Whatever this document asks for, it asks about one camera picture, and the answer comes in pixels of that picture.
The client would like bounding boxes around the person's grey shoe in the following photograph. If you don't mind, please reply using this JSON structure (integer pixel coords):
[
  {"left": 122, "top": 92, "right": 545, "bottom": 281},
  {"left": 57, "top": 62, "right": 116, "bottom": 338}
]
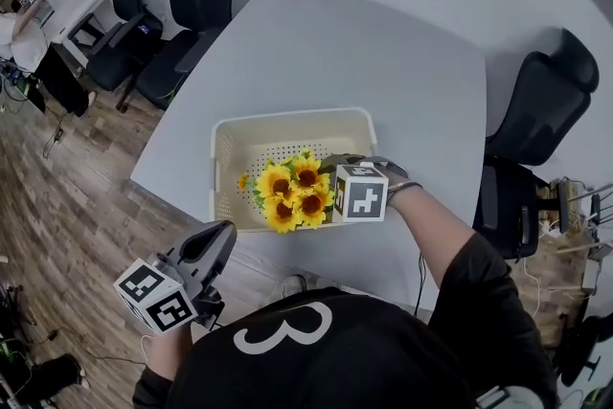
[{"left": 280, "top": 275, "right": 307, "bottom": 299}]

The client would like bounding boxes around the cream plastic basket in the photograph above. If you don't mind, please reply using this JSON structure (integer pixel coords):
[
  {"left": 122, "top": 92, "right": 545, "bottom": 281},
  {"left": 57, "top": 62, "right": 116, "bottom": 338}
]
[{"left": 209, "top": 106, "right": 378, "bottom": 235}]

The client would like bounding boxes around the grey white waist device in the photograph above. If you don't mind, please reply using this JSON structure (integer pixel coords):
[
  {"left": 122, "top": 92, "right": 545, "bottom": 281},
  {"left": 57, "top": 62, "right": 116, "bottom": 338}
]
[{"left": 476, "top": 385, "right": 540, "bottom": 409}]

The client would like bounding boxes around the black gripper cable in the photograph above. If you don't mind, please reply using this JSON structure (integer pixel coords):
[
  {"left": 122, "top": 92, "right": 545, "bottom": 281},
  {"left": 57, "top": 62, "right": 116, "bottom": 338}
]
[{"left": 414, "top": 253, "right": 427, "bottom": 317}]

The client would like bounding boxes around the person's black printed shirt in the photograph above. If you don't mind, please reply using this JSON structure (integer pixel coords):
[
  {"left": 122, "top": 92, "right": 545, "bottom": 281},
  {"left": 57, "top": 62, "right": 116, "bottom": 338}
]
[{"left": 131, "top": 232, "right": 559, "bottom": 409}]

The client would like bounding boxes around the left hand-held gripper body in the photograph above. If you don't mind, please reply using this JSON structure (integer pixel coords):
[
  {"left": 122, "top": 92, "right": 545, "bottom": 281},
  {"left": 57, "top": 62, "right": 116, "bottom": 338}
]
[{"left": 113, "top": 248, "right": 226, "bottom": 335}]

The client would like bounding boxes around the white side desk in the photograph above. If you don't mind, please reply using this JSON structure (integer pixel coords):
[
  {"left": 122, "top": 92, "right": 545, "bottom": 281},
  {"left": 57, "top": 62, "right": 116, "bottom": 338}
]
[{"left": 35, "top": 0, "right": 111, "bottom": 68}]

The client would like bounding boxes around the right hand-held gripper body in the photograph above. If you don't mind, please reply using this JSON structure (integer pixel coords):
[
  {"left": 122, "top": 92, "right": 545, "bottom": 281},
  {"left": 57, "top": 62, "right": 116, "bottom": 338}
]
[{"left": 319, "top": 152, "right": 410, "bottom": 224}]

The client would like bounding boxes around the grey wrist strap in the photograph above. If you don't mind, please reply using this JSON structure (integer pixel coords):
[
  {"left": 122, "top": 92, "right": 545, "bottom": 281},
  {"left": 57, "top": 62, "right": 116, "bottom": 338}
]
[{"left": 386, "top": 179, "right": 423, "bottom": 207}]

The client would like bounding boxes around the person's left forearm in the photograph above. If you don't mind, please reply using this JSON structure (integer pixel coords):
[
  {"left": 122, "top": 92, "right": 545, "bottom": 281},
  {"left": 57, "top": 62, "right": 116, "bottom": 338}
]
[{"left": 148, "top": 325, "right": 193, "bottom": 382}]

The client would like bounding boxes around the person's right forearm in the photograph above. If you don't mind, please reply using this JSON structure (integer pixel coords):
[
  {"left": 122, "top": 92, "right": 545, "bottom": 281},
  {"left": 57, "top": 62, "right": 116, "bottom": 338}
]
[{"left": 386, "top": 186, "right": 476, "bottom": 294}]

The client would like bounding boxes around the yellow sunflower bouquet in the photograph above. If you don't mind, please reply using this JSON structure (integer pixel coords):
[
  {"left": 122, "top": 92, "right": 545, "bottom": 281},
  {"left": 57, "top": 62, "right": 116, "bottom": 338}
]
[{"left": 238, "top": 149, "right": 336, "bottom": 235}]

